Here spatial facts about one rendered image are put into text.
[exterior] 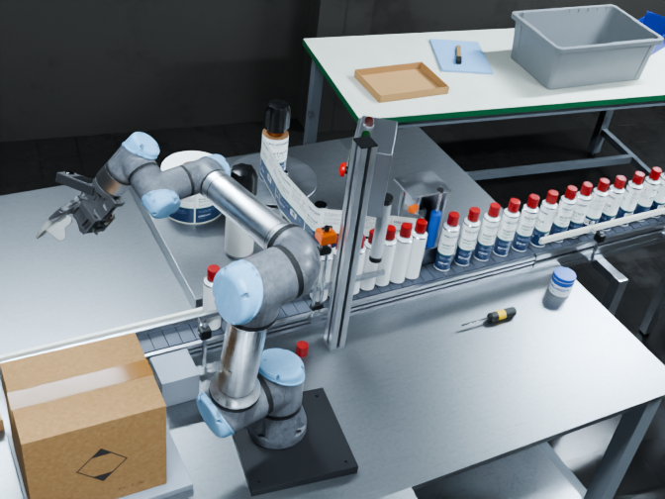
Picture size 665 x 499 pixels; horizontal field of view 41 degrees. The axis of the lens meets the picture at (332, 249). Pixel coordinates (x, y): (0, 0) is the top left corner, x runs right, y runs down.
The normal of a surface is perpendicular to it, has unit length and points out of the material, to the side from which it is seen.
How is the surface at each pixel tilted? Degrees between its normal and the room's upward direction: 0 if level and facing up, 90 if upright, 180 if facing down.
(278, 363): 6
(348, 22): 90
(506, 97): 0
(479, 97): 0
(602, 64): 95
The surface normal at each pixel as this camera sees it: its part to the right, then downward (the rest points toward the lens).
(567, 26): 0.40, 0.53
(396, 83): 0.11, -0.78
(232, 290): -0.75, 0.27
